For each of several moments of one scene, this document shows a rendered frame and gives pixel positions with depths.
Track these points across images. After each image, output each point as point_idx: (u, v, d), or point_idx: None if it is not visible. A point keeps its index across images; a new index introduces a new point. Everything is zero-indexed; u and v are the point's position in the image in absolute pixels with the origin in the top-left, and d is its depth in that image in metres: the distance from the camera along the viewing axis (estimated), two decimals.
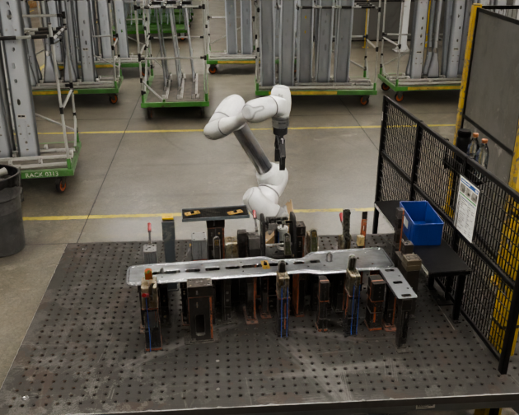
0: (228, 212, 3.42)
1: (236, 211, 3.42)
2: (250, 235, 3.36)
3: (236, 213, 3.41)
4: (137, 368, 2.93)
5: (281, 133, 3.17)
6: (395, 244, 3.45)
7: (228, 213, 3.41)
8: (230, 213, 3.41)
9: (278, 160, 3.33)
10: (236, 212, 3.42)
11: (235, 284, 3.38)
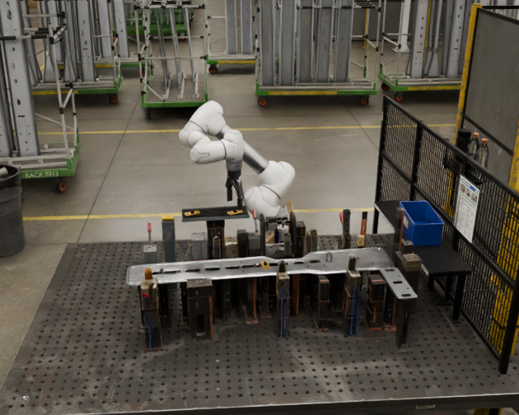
0: (228, 212, 3.42)
1: (236, 211, 3.42)
2: (250, 235, 3.36)
3: (236, 213, 3.41)
4: (137, 368, 2.93)
5: (236, 175, 3.31)
6: (395, 244, 3.45)
7: (228, 213, 3.41)
8: (230, 213, 3.41)
9: (231, 199, 3.47)
10: (236, 212, 3.42)
11: (235, 284, 3.38)
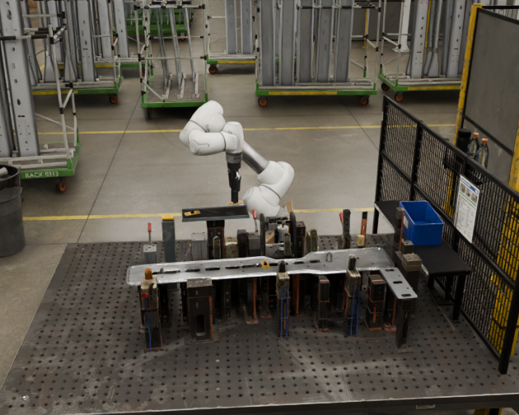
0: (228, 203, 3.39)
1: (236, 202, 3.40)
2: (250, 235, 3.36)
3: (236, 204, 3.39)
4: (137, 368, 2.93)
5: (236, 168, 3.29)
6: (395, 244, 3.45)
7: (228, 204, 3.38)
8: (230, 204, 3.38)
9: None
10: (236, 203, 3.39)
11: (235, 284, 3.38)
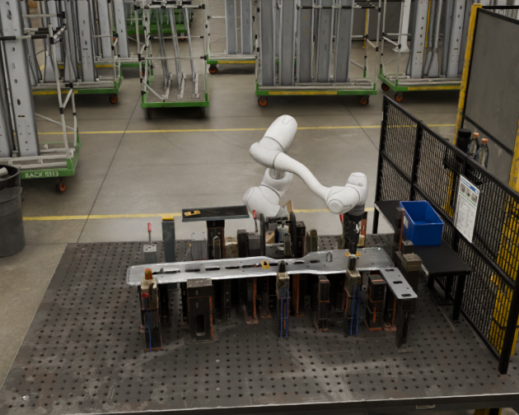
0: (345, 254, 3.27)
1: (354, 254, 3.26)
2: (250, 235, 3.36)
3: None
4: (137, 368, 2.93)
5: (357, 220, 3.15)
6: (395, 244, 3.45)
7: (345, 254, 3.26)
8: (347, 255, 3.26)
9: None
10: (353, 255, 3.26)
11: (235, 284, 3.38)
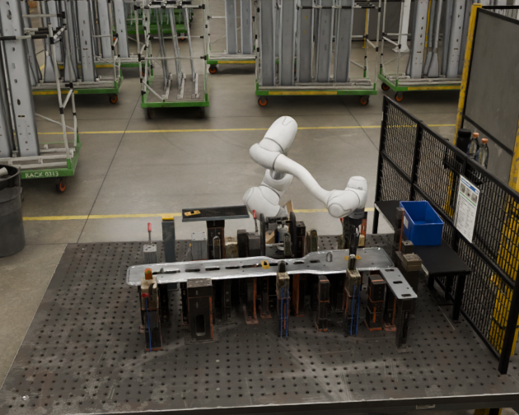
0: (345, 257, 3.28)
1: None
2: (250, 235, 3.36)
3: None
4: (137, 368, 2.93)
5: (357, 223, 3.16)
6: (395, 244, 3.45)
7: (345, 258, 3.27)
8: (347, 258, 3.27)
9: None
10: None
11: (235, 284, 3.38)
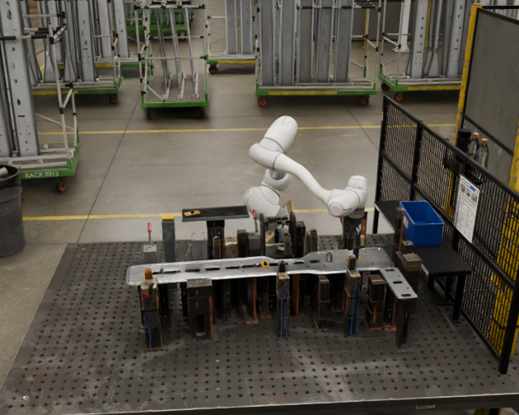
0: (345, 258, 3.28)
1: None
2: (250, 235, 3.36)
3: None
4: (137, 368, 2.93)
5: (357, 223, 3.16)
6: (395, 244, 3.45)
7: (344, 258, 3.27)
8: (346, 258, 3.27)
9: (351, 249, 3.31)
10: None
11: (235, 284, 3.38)
